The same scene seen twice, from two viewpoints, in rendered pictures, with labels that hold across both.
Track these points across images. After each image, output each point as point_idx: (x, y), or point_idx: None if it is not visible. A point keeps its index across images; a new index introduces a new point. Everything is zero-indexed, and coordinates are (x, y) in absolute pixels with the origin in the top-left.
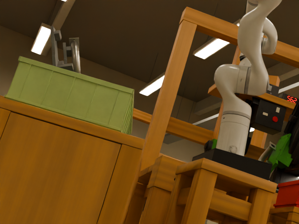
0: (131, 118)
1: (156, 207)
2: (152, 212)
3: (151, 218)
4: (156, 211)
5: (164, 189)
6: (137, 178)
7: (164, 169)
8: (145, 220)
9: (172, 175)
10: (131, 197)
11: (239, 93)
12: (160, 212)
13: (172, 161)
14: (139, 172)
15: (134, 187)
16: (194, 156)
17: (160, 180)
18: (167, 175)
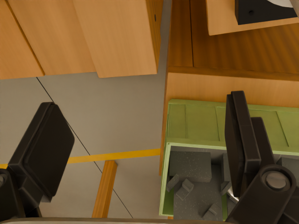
0: (274, 146)
1: (159, 10)
2: (160, 11)
3: (160, 6)
4: (159, 6)
5: (158, 21)
6: (211, 65)
7: (158, 48)
8: (162, 11)
9: (155, 28)
10: (237, 49)
11: (53, 111)
12: (158, 0)
13: (155, 50)
14: (187, 71)
15: (229, 57)
16: (251, 22)
17: (159, 38)
18: (157, 35)
